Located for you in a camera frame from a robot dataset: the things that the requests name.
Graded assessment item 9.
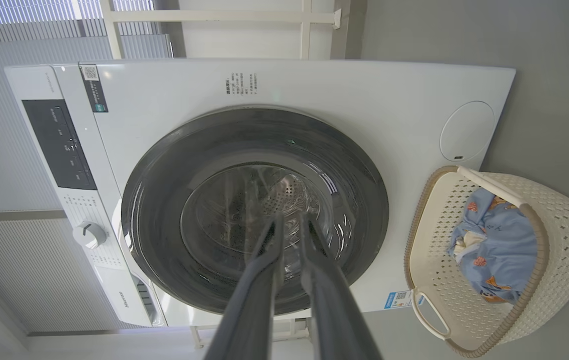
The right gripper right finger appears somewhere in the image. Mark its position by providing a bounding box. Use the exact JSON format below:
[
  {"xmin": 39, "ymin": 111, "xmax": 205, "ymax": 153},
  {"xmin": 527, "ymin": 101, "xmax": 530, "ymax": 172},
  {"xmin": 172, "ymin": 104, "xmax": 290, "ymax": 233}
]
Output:
[{"xmin": 298, "ymin": 212, "xmax": 383, "ymax": 360}]

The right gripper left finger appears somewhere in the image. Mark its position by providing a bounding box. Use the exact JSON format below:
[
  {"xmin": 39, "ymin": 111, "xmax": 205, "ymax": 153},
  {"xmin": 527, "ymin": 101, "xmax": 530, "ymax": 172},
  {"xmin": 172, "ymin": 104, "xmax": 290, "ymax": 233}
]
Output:
[{"xmin": 203, "ymin": 212, "xmax": 285, "ymax": 360}]

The white garment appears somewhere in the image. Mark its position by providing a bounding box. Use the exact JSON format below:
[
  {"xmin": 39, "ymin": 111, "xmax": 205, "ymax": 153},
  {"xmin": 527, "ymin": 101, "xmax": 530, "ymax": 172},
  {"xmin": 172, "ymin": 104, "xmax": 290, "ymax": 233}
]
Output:
[{"xmin": 453, "ymin": 232, "xmax": 485, "ymax": 263}]

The blue cartoon print garment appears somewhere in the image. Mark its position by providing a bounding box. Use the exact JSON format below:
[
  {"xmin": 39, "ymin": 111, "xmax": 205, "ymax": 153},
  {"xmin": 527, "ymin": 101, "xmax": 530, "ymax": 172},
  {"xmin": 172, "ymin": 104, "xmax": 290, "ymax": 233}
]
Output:
[{"xmin": 446, "ymin": 187, "xmax": 538, "ymax": 304}]

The white appliance control knob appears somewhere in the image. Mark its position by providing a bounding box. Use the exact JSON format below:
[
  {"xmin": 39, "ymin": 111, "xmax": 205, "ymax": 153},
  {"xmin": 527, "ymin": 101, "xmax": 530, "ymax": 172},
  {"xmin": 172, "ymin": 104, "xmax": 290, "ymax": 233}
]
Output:
[{"xmin": 72, "ymin": 221, "xmax": 107, "ymax": 250}]

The white front-load washing machine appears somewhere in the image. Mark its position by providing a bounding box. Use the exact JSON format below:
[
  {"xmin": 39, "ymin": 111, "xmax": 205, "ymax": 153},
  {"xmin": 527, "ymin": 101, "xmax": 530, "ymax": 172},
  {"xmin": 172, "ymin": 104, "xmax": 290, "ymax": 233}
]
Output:
[{"xmin": 4, "ymin": 59, "xmax": 517, "ymax": 328}]

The blue energy label sticker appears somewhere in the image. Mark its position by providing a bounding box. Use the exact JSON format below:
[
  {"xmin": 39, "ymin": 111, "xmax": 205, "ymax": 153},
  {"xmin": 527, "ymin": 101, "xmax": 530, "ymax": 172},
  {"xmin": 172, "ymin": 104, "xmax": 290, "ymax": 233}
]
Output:
[{"xmin": 384, "ymin": 290, "xmax": 425, "ymax": 310}]

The cream perforated laundry basket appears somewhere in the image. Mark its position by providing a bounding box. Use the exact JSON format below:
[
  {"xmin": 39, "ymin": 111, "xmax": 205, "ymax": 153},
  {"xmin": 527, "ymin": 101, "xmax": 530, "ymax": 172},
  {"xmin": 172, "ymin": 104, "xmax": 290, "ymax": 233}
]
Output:
[{"xmin": 404, "ymin": 165, "xmax": 569, "ymax": 358}]

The white detergent drawer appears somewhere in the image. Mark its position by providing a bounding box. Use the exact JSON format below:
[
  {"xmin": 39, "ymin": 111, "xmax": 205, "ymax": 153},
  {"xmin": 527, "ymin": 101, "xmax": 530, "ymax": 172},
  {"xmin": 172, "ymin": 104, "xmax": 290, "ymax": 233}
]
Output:
[{"xmin": 95, "ymin": 265, "xmax": 168, "ymax": 328}]

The white metal frame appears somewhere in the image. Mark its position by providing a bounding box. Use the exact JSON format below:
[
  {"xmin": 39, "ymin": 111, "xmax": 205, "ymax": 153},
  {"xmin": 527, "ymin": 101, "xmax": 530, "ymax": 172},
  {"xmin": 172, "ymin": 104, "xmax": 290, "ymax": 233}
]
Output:
[{"xmin": 98, "ymin": 0, "xmax": 342, "ymax": 60}]

